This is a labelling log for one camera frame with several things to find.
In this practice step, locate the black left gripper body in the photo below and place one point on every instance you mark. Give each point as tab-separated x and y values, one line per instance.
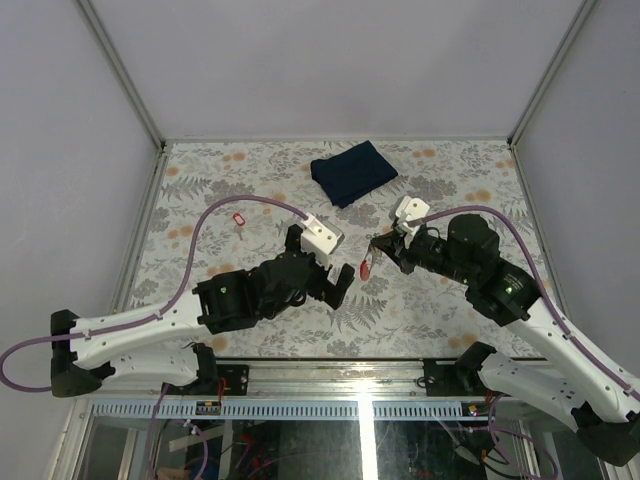
318	283

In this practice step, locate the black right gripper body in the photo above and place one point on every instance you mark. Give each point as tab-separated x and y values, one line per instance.
416	253

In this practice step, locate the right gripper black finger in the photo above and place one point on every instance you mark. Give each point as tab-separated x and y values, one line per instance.
389	249
387	239

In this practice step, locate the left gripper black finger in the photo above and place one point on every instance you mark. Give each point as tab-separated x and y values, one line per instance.
293	242
334	293

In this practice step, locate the steel key holder red handle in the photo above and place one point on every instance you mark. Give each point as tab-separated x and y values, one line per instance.
371	258

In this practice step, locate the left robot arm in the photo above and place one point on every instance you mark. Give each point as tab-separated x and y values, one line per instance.
89	353

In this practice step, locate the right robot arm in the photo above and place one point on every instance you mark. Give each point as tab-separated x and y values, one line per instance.
594	396

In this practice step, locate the key with red tag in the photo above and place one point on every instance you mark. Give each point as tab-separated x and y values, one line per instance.
240	222

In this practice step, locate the folded dark blue cloth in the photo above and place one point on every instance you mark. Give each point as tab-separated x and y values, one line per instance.
352	174

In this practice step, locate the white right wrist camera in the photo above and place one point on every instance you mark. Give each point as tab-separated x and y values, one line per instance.
408	210

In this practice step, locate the aluminium table edge rail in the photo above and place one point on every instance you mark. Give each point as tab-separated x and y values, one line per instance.
319	379

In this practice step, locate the perforated cable duct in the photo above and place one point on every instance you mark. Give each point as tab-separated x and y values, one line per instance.
290	410

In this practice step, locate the left aluminium frame post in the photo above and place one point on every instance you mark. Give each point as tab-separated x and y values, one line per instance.
106	45

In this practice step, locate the aluminium frame post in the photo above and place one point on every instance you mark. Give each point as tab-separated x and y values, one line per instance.
106	45
561	53

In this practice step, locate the right aluminium frame post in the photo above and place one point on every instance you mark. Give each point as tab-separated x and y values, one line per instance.
561	53

